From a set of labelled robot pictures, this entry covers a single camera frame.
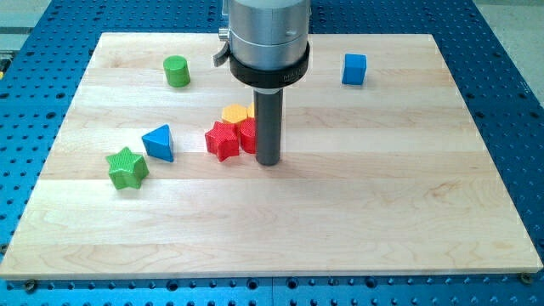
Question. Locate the green star block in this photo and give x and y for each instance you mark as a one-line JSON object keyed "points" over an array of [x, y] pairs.
{"points": [[127, 169]]}

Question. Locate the yellow hexagon block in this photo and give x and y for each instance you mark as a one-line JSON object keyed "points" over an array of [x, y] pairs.
{"points": [[234, 114]]}

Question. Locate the light wooden board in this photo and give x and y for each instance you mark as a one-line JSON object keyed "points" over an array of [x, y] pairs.
{"points": [[390, 177]]}

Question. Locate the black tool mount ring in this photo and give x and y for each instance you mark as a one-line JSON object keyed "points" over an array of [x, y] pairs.
{"points": [[261, 78]]}

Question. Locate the red star block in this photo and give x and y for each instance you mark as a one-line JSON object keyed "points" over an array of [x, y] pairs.
{"points": [[222, 140]]}

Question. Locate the yellow block behind rod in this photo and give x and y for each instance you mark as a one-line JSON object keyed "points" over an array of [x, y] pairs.
{"points": [[251, 111]]}

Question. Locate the green cylinder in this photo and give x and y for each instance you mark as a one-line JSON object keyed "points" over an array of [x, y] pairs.
{"points": [[176, 71]]}

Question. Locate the blue triangle block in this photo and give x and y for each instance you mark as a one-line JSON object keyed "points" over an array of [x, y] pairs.
{"points": [[159, 143]]}

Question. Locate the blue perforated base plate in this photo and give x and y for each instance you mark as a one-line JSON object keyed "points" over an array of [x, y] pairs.
{"points": [[44, 75]]}

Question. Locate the right board corner screw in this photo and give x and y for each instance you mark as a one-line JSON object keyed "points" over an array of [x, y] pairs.
{"points": [[525, 278]]}

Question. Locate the left board corner screw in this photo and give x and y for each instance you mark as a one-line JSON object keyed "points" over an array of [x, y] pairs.
{"points": [[29, 286]]}

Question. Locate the red round block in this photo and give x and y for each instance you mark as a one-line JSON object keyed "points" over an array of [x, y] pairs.
{"points": [[248, 135]]}

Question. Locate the blue cube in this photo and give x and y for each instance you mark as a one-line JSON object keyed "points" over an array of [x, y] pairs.
{"points": [[354, 69]]}

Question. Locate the board corner screw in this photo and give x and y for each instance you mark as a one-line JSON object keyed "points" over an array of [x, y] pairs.
{"points": [[29, 286], [525, 278]]}

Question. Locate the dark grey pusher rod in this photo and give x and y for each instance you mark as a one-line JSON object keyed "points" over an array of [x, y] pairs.
{"points": [[268, 107]]}

